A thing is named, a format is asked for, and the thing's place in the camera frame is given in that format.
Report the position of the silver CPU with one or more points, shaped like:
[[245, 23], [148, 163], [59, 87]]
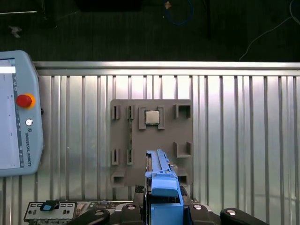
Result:
[[152, 117]]

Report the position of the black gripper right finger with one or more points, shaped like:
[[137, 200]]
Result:
[[198, 212]]

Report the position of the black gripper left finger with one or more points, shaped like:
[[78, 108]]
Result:
[[131, 212]]

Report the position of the pale blue teach pendant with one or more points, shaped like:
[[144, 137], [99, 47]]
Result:
[[32, 140]]

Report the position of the hard disk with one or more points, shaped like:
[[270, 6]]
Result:
[[164, 187]]

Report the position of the green RAM stick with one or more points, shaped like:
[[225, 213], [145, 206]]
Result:
[[129, 131]]

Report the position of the grey parts rack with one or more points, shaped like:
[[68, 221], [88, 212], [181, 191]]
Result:
[[159, 140]]

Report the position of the grey card retention bracket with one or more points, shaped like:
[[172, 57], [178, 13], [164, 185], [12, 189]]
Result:
[[65, 211]]

